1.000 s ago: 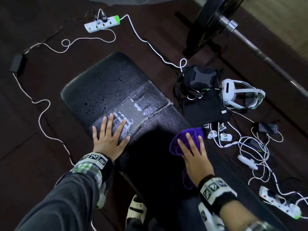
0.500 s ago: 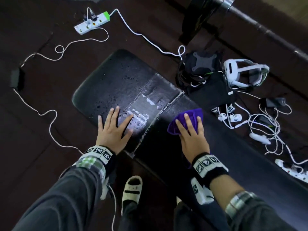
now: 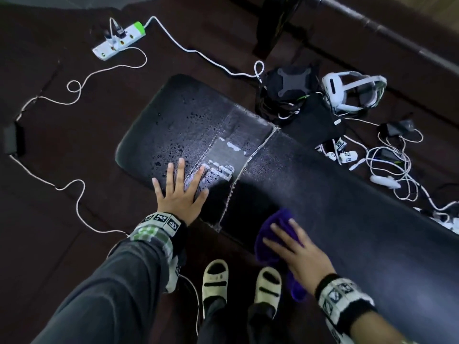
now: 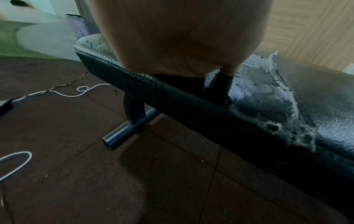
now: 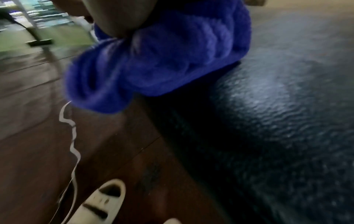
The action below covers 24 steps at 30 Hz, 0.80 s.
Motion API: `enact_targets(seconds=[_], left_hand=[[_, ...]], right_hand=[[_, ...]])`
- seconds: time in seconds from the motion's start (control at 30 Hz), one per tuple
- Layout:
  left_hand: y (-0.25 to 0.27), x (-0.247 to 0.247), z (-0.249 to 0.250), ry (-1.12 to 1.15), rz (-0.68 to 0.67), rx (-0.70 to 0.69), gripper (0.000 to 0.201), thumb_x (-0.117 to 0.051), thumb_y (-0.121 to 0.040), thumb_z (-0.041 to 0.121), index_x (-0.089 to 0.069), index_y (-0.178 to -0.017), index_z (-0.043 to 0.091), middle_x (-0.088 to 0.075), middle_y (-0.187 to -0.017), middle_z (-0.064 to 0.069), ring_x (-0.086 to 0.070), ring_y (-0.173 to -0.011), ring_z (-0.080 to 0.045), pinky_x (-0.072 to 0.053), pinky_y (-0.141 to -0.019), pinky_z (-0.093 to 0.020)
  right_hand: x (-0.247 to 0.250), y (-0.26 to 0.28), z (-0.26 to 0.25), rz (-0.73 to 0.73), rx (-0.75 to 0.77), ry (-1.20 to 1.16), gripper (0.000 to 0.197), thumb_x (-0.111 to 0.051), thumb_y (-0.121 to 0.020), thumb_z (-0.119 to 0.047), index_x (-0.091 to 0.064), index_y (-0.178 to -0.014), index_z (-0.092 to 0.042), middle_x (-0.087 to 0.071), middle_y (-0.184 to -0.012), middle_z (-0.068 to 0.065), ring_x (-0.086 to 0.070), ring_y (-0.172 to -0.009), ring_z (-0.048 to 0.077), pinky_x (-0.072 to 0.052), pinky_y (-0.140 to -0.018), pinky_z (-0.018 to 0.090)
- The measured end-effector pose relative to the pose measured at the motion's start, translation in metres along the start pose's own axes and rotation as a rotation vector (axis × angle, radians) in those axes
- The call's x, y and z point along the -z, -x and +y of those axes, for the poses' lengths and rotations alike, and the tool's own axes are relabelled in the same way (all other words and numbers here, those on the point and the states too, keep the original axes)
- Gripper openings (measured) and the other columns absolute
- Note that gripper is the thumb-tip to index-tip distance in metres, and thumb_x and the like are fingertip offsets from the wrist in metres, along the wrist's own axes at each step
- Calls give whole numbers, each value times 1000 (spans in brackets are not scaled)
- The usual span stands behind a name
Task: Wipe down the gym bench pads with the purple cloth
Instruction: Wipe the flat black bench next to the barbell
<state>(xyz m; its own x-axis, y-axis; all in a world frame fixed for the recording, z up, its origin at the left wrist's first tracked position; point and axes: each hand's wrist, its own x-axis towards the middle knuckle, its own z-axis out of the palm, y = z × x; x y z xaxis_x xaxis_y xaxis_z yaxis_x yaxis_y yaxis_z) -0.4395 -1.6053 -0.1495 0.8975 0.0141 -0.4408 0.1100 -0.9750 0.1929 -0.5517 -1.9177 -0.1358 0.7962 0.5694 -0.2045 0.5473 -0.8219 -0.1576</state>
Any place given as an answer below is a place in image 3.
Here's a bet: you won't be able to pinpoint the purple cleaning cloth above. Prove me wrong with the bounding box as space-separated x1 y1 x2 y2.
254 208 309 302

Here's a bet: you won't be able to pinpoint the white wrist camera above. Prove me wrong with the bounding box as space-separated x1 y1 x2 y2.
324 317 354 344
163 252 187 294

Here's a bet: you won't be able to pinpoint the steel barbell bar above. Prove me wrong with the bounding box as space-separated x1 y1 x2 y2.
306 0 459 77

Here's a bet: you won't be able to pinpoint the person's right forearm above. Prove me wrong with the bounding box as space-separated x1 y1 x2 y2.
350 311 420 344

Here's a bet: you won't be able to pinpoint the thick white power cord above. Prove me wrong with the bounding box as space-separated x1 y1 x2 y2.
143 16 266 84

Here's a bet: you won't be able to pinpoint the tangle of white cables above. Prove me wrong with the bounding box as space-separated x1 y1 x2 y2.
315 114 431 205

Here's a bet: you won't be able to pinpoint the person's dark trousers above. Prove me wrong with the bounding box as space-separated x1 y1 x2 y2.
197 297 287 344

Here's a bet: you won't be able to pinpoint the person's left hand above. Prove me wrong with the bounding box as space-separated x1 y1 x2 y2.
152 158 209 226

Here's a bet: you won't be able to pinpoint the thin white floor cable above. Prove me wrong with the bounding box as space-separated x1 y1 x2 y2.
9 46 148 237

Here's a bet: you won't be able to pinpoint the black cap with grey bracket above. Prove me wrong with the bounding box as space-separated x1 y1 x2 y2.
258 66 322 121

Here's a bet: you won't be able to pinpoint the black right wristband with markers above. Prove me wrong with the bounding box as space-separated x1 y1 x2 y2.
315 274 377 333

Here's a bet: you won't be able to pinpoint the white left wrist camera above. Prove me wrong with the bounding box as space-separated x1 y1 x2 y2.
163 252 187 294

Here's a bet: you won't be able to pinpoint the long white charging cable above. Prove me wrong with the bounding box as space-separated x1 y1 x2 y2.
419 189 459 220

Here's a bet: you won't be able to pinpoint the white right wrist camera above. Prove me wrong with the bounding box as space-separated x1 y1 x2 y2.
324 317 354 344

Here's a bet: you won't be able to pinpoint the white handheld controller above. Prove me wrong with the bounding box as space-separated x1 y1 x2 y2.
369 174 402 190

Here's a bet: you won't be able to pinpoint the white headset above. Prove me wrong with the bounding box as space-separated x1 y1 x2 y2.
321 70 388 114

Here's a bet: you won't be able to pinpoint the person's white right sandal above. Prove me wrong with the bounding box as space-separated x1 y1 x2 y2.
253 267 283 319

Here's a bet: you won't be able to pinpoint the person's white sandal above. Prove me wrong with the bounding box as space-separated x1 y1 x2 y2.
253 267 283 319
201 259 230 319

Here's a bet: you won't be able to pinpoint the person's left forearm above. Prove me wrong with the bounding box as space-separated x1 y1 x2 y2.
32 227 175 344

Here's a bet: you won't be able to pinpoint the black flat pouch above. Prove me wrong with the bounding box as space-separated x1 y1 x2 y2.
283 93 347 149

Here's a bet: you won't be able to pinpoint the person's white left sandal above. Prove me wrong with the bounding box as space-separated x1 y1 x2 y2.
201 259 230 319

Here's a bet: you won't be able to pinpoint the black charger with white cord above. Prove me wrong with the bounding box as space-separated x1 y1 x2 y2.
378 119 425 144

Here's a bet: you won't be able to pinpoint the person's right hand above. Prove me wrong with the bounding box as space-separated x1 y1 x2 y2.
262 218 337 295

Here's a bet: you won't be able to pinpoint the black power adapter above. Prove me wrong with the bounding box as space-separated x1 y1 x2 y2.
2 121 26 156

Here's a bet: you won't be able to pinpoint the white power strip green end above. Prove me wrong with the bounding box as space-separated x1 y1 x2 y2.
414 206 459 235
92 20 147 61

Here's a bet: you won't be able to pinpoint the black bench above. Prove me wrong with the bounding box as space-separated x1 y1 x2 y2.
115 74 459 344

